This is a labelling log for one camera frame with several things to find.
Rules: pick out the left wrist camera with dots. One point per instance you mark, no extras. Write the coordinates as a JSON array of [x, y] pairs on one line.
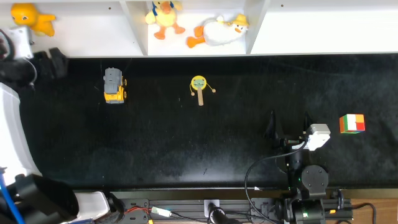
[[19, 42]]

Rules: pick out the white plush duck yellow hat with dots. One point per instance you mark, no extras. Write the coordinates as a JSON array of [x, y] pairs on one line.
[[219, 32]]

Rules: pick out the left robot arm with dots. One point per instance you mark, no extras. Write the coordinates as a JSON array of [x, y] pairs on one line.
[[12, 130]]

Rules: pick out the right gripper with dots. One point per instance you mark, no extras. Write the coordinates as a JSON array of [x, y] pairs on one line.
[[290, 143]]

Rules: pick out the yellow rubber duck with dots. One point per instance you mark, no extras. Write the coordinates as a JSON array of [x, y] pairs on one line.
[[31, 18]]

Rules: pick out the white shelf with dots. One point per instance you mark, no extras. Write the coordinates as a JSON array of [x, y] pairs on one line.
[[311, 31]]

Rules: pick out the grey and yellow toy truck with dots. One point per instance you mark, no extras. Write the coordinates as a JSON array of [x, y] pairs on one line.
[[113, 87]]

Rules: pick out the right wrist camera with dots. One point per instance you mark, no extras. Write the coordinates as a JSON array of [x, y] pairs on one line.
[[317, 136]]

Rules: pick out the mounting rail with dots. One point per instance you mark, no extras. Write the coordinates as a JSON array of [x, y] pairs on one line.
[[186, 210]]

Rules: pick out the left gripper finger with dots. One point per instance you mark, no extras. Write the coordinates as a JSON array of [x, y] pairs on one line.
[[59, 62], [42, 65]]

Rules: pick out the many-coloured puzzle cube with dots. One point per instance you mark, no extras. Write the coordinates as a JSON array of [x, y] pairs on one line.
[[352, 124]]

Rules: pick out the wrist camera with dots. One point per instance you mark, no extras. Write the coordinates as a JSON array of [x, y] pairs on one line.
[[317, 136], [19, 42]]

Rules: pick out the yellow cat face rattle drum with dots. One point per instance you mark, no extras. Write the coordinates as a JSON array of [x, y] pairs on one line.
[[199, 84]]

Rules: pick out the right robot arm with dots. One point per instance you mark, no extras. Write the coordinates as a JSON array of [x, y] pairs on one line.
[[314, 180]]

